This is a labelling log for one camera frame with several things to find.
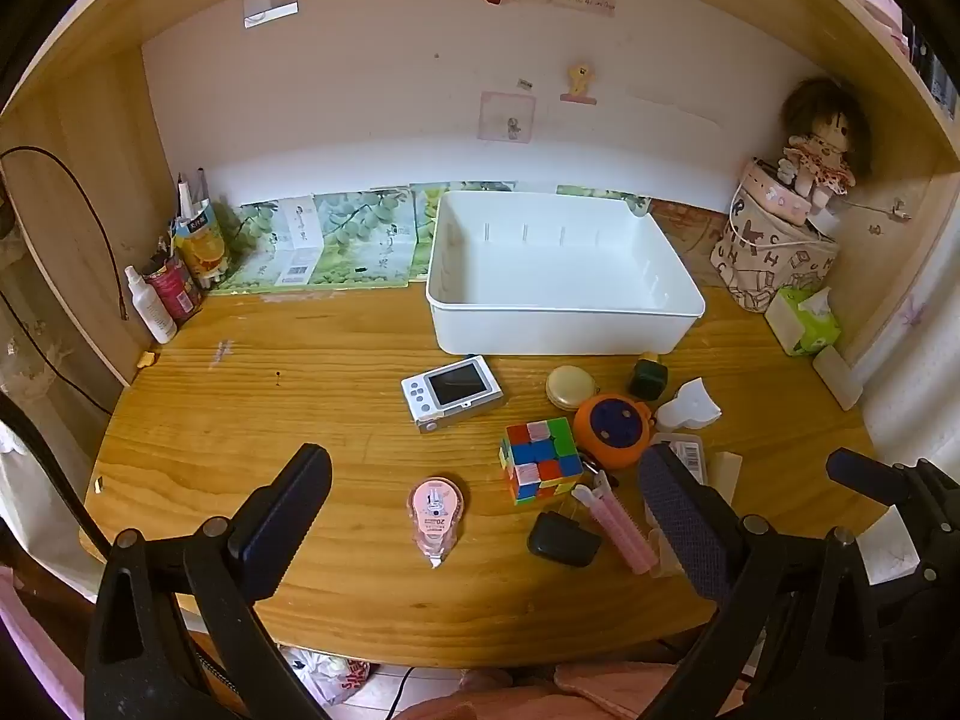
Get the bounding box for dark green perfume bottle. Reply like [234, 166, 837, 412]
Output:
[628, 351, 670, 401]

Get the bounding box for thin black cable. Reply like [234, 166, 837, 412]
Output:
[0, 146, 130, 323]

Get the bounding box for white plastic bin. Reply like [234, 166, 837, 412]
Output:
[425, 190, 707, 358]

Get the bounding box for clear labelled plastic box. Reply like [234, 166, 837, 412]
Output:
[651, 431, 710, 485]

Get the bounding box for letter-printed fabric bag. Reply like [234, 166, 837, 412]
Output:
[711, 180, 839, 314]

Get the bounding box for metal wall hook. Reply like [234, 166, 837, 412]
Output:
[847, 197, 914, 224]

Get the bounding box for dark books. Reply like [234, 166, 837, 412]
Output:
[900, 7, 960, 117]

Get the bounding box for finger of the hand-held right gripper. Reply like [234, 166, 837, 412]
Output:
[826, 448, 922, 509]

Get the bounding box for multicoloured puzzle cube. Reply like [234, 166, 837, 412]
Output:
[498, 417, 585, 506]

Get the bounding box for pink paper note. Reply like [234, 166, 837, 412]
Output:
[480, 90, 538, 142]

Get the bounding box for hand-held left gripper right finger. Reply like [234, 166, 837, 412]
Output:
[637, 442, 908, 720]

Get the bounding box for black charger plug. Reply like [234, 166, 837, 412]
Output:
[527, 510, 602, 565]

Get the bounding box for orange juice carton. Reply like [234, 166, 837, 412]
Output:
[172, 199, 230, 290]

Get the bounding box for pink clothing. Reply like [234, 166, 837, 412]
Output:
[405, 664, 691, 720]

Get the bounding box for wooden desk hutch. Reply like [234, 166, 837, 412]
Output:
[0, 0, 960, 406]

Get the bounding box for brown-haired plush doll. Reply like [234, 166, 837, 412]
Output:
[780, 76, 875, 211]

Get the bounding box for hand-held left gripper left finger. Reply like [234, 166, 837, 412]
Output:
[84, 442, 335, 720]

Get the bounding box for white charging cable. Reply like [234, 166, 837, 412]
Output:
[731, 195, 818, 250]

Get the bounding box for green tissue pack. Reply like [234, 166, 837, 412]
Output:
[765, 286, 842, 358]

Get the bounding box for pink pouch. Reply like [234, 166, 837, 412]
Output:
[742, 159, 815, 224]

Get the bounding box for brown printed cardboard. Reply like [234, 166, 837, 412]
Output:
[649, 199, 734, 287]

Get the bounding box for plain white box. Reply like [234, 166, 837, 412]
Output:
[812, 345, 865, 412]

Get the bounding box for pink hair clip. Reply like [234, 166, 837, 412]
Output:
[572, 481, 659, 575]

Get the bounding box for beige lace curtain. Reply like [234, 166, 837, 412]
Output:
[0, 240, 113, 541]

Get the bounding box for white plastic bag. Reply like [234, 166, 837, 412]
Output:
[289, 645, 376, 706]

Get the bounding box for orange round tape measure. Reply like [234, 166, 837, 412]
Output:
[574, 391, 655, 472]

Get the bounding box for thick black gripper cable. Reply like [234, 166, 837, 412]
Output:
[0, 390, 113, 571]

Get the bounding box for small white digital camera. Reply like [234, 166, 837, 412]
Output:
[400, 355, 505, 434]

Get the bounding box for white spray bottle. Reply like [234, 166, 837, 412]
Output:
[124, 265, 179, 344]

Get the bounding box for yellow pony sticker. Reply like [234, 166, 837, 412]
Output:
[559, 61, 599, 104]

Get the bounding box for pink correction tape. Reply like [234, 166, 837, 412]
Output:
[407, 476, 466, 569]

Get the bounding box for beige round compact case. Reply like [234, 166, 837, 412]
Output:
[545, 365, 597, 413]

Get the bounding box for small white block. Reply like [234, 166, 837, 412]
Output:
[709, 451, 743, 500]

